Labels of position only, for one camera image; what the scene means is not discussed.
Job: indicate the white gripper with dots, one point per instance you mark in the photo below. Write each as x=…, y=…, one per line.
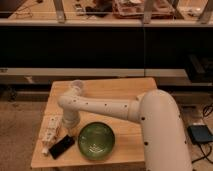
x=70, y=121

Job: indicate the green bowl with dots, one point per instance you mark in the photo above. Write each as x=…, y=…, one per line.
x=96, y=141

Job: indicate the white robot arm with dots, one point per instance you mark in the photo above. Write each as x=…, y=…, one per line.
x=156, y=111

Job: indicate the wooden table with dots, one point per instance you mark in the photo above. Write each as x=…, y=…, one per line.
x=128, y=149

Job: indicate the background shelf with clutter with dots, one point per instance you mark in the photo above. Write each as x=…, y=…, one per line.
x=107, y=13

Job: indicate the black box on floor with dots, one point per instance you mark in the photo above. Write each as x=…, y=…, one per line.
x=200, y=134

